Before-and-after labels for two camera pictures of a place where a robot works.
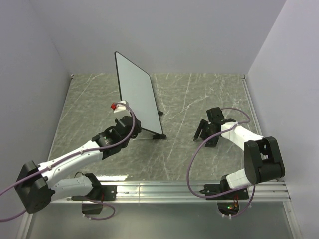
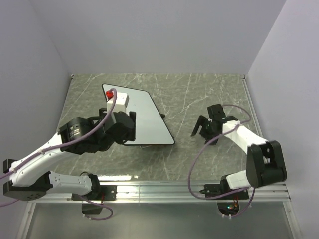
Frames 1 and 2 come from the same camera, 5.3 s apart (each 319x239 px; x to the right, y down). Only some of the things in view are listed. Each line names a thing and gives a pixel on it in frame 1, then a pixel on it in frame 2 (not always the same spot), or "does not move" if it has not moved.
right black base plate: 238,194 does not move
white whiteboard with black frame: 136,87 -> 150,128
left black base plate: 101,192 does not move
